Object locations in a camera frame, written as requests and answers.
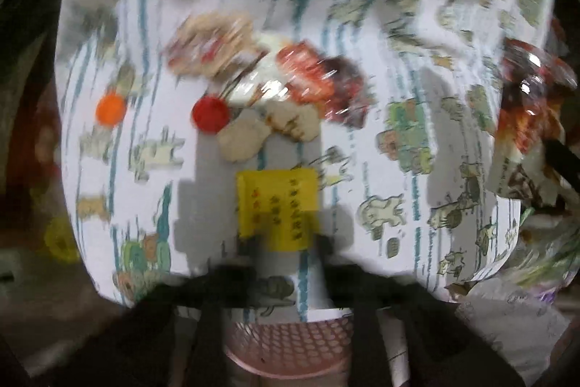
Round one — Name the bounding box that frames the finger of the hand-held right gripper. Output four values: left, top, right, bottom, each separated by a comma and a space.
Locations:
545, 139, 580, 190

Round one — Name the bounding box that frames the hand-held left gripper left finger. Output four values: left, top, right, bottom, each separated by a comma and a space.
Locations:
45, 232, 258, 387

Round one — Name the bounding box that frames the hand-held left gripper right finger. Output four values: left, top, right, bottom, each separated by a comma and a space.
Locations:
316, 232, 526, 387

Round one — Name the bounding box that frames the beige printed paper wrapper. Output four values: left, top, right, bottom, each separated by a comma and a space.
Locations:
487, 149, 565, 209

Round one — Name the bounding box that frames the pink plastic basket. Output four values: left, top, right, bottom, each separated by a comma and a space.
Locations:
221, 310, 355, 379

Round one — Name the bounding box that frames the red clear plastic wrapper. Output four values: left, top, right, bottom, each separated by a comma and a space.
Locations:
494, 37, 580, 154

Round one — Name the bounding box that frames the yellow paper packet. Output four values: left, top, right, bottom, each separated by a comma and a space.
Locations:
236, 168, 320, 252

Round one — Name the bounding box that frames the red bottle cap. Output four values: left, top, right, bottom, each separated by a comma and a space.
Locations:
191, 95, 231, 135

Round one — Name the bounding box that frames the white printed wrapper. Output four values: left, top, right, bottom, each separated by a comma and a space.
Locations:
265, 99, 320, 142

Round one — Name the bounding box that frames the red foil snack wrapper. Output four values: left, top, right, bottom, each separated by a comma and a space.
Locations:
274, 44, 370, 128

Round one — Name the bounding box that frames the orange bottle cap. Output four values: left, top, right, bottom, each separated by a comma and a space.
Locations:
95, 93, 127, 125

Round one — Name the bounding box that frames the beige snack wrapper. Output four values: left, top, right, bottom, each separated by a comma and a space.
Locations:
167, 12, 268, 80

